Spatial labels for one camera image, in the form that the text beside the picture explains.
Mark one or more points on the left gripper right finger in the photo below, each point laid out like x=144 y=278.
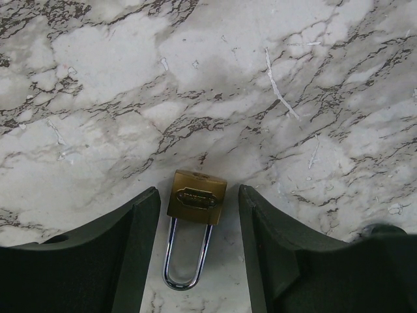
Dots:
x=293 y=268

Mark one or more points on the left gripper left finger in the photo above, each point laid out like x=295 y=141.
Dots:
x=98 y=267

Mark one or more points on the small brass padlock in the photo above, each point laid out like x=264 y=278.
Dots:
x=198 y=198

